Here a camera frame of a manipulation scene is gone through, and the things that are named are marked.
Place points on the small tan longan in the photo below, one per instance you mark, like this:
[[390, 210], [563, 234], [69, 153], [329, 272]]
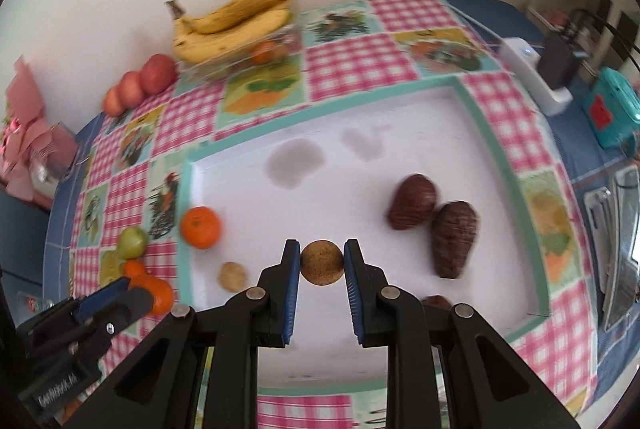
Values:
[[232, 277]]

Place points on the orange tangerine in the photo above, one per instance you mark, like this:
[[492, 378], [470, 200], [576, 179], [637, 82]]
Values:
[[200, 227]]

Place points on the large dark dried date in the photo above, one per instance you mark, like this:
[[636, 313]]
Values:
[[453, 234]]

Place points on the banana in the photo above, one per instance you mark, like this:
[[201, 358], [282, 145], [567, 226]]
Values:
[[225, 17], [198, 47]]

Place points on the upper banana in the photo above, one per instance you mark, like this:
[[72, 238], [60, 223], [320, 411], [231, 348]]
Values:
[[225, 17]]

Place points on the teal tin box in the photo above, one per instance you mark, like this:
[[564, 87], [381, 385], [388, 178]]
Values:
[[612, 108]]

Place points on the checkered fruit tablecloth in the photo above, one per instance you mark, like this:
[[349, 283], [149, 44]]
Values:
[[129, 167]]

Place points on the tangerine inside container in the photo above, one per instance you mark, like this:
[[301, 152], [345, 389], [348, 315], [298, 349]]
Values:
[[263, 53]]

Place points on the upper green jujube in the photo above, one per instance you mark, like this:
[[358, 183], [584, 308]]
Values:
[[132, 243]]

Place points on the lower banana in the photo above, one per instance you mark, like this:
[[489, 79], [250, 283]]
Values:
[[198, 47]]

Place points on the brown walnut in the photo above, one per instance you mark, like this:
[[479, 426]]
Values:
[[322, 263]]

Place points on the clear plastic fruit container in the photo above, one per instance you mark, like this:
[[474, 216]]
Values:
[[240, 58]]

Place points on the silver remote control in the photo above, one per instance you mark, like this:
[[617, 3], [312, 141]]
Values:
[[621, 212]]

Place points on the black power adapter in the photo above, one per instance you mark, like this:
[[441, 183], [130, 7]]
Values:
[[559, 60]]

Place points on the white tray with teal rim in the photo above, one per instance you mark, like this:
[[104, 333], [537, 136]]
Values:
[[330, 172]]

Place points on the small left apple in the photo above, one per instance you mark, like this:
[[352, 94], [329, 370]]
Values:
[[111, 105]]

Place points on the white power strip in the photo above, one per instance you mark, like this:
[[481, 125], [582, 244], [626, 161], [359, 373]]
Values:
[[522, 59]]

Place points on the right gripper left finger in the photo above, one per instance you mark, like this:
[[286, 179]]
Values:
[[200, 366]]

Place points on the pink flower bouquet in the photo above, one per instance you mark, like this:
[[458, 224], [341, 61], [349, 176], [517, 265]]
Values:
[[36, 154]]

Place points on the lowest dark dried date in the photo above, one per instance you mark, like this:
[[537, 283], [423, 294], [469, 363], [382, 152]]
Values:
[[437, 301]]

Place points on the right red apple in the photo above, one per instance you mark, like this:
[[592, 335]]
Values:
[[158, 74]]

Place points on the red apple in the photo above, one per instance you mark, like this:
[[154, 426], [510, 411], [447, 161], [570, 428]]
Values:
[[129, 90], [158, 74]]

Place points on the middle red apple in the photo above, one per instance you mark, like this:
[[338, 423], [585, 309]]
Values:
[[129, 90]]

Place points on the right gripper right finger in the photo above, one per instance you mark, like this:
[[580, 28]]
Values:
[[444, 367]]

